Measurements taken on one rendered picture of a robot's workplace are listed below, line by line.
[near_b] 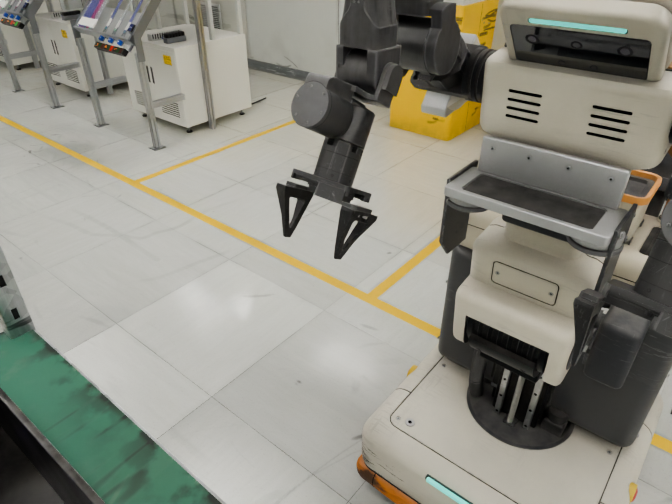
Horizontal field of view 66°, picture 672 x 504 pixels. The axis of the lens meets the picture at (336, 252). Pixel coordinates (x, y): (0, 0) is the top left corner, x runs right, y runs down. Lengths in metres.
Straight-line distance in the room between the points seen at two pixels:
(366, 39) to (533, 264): 0.49
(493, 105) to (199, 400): 1.41
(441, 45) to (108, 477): 0.67
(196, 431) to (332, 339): 0.61
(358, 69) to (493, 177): 0.31
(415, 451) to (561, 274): 0.64
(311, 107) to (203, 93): 3.48
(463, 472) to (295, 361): 0.84
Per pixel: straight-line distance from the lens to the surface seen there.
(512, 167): 0.88
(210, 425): 1.83
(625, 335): 1.11
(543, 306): 1.01
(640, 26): 0.75
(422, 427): 1.44
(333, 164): 0.71
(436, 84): 0.93
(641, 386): 1.37
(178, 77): 3.99
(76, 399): 0.66
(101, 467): 0.59
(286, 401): 1.85
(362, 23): 0.71
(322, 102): 0.65
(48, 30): 5.54
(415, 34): 0.81
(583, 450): 1.51
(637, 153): 0.85
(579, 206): 0.85
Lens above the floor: 1.40
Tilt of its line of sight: 33 degrees down
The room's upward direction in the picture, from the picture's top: straight up
